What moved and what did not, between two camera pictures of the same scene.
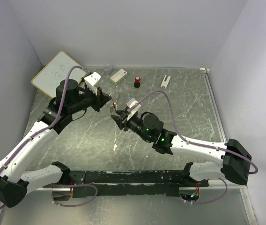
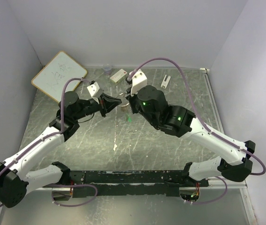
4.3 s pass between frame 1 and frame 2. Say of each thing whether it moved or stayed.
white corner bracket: stayed
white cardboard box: stayed
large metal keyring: moved
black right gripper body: moved
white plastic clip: stayed
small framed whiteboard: stayed
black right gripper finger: moved
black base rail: stayed
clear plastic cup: stayed
